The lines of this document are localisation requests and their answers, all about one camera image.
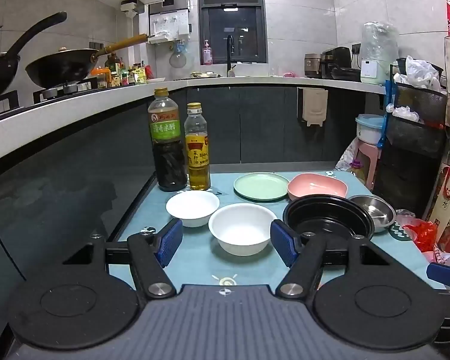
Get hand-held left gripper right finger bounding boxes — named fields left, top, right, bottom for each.
left=270, top=219, right=392, bottom=301

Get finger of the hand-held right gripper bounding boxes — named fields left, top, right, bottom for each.
left=426, top=262, right=450, bottom=290

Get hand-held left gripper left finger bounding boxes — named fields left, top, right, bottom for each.
left=62, top=218, right=184, bottom=301

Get small white bowl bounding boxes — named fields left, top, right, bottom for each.
left=166, top=190, right=220, bottom=228

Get large white bowl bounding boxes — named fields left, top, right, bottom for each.
left=208, top=203, right=278, bottom=257

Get black plastic bowl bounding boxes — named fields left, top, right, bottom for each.
left=283, top=196, right=376, bottom=241

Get green plate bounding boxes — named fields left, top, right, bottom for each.
left=233, top=172, right=290, bottom=202

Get pink bowl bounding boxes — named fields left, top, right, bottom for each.
left=287, top=173, right=348, bottom=202

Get stainless steel bowl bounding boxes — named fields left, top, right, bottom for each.
left=348, top=194, right=397, bottom=234

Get red plastic bag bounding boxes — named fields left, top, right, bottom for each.
left=402, top=219, right=438, bottom=252

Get yellow cooking oil bottle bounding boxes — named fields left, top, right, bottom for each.
left=184, top=102, right=212, bottom=191

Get dark vinegar bottle green label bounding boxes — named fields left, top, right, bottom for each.
left=147, top=87, right=188, bottom=192

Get oil jug with purple cap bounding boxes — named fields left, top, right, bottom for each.
left=350, top=159, right=367, bottom=185

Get printed plastic bag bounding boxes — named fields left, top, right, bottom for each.
left=335, top=140, right=361, bottom=172

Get pink plastic stool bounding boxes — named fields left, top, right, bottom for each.
left=350, top=139, right=383, bottom=193

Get black mesh storage rack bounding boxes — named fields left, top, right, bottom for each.
left=373, top=58, right=449, bottom=219

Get beige hanging bin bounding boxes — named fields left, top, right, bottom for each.
left=297, top=87, right=329, bottom=127

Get white container with blue lid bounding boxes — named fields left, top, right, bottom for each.
left=355, top=114, right=385, bottom=145

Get white kitchen countertop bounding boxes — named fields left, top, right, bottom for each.
left=0, top=75, right=398, bottom=167

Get small crumpled plastic bags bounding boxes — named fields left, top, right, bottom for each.
left=386, top=104, right=421, bottom=122

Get row of condiment bottles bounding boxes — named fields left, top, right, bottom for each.
left=91, top=53, right=148, bottom=89

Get silver rice cooker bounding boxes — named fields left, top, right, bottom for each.
left=304, top=53, right=324, bottom=79

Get black electric grill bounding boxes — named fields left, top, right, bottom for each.
left=330, top=67, right=362, bottom=82

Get black countertop appliance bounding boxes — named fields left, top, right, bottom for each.
left=320, top=47, right=352, bottom=79

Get black faucet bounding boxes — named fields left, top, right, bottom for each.
left=227, top=35, right=237, bottom=77

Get gas stove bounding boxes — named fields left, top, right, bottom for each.
left=0, top=77, right=98, bottom=121

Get white plastic bags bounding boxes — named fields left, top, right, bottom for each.
left=394, top=55, right=443, bottom=91

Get white appliance with plastic cover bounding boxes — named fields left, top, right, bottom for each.
left=360, top=22, right=399, bottom=85

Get dark window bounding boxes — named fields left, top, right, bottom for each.
left=198, top=0, right=268, bottom=65

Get black frying pan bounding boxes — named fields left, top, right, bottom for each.
left=0, top=11, right=67, bottom=100

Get black wok with wooden handle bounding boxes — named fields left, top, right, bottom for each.
left=25, top=34, right=149, bottom=84

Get white wall-mounted rack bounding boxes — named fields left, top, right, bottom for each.
left=149, top=9, right=192, bottom=44

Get wall tissue holder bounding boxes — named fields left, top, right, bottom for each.
left=121, top=0, right=145, bottom=18

